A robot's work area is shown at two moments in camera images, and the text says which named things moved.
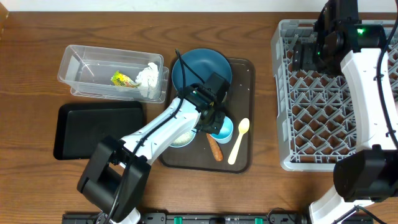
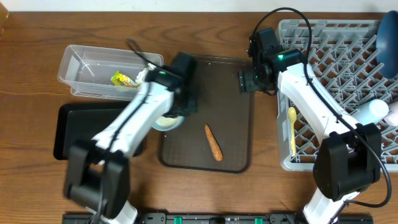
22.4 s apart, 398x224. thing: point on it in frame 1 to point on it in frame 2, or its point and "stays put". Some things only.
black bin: [80, 126] stays put
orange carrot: [216, 147] stays put
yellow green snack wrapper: [121, 79] stays put
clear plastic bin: [87, 71] stays put
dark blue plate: [203, 61] to [387, 44]
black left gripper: [216, 129] to [191, 108]
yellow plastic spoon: [244, 126] to [292, 114]
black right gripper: [302, 58] to [245, 82]
